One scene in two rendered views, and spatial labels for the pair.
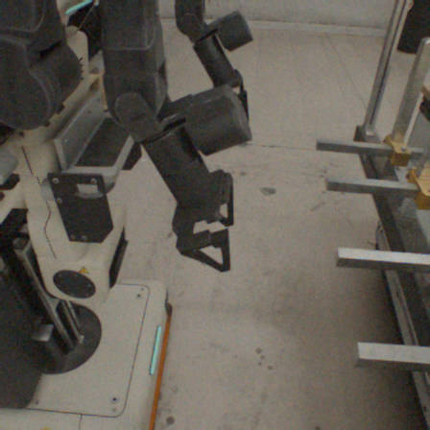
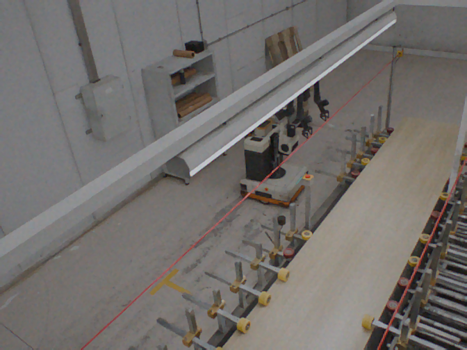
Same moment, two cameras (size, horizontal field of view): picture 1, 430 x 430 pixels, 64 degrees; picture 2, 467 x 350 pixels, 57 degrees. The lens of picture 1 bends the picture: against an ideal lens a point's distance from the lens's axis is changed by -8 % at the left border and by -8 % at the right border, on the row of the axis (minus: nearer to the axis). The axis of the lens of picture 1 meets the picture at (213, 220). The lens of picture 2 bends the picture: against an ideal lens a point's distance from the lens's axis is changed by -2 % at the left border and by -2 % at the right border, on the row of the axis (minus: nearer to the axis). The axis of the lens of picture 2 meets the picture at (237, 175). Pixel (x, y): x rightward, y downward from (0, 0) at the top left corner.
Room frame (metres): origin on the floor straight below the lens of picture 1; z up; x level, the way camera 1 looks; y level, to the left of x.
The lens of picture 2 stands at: (-3.53, -1.40, 3.16)
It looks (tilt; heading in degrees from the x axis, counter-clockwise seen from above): 32 degrees down; 30
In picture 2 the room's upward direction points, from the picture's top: 6 degrees counter-clockwise
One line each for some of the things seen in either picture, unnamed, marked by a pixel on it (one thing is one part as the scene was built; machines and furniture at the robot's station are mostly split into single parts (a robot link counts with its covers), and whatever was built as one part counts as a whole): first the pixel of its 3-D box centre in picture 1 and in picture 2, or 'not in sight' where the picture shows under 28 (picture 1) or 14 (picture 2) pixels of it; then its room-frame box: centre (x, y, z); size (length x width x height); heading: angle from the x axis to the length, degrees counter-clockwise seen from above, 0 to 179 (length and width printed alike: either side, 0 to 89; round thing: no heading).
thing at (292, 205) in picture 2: not in sight; (292, 227); (-0.95, -0.35, 0.89); 0.04 x 0.04 x 0.48; 83
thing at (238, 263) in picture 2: not in sight; (240, 286); (-1.69, -0.25, 0.90); 0.04 x 0.04 x 0.48; 83
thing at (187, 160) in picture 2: not in sight; (318, 65); (-1.23, -0.65, 2.34); 2.40 x 0.12 x 0.08; 173
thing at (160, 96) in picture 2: not in sight; (187, 116); (0.85, 1.84, 0.78); 0.90 x 0.45 x 1.55; 173
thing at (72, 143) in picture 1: (96, 159); (295, 123); (0.62, 0.24, 0.99); 0.28 x 0.16 x 0.22; 177
